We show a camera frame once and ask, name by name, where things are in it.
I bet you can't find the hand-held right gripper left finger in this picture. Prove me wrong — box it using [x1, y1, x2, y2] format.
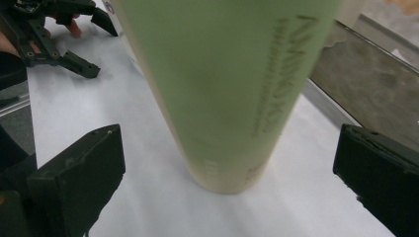
[27, 123, 126, 237]

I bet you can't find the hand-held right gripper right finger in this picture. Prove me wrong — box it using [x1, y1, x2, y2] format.
[332, 123, 419, 237]

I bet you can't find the white bottle with blue pump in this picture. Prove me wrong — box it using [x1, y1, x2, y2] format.
[101, 0, 124, 34]

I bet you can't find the green pump bottle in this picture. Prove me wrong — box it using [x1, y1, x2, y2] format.
[112, 0, 345, 196]

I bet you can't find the metal floor rail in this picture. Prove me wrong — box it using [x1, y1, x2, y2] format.
[0, 92, 33, 119]

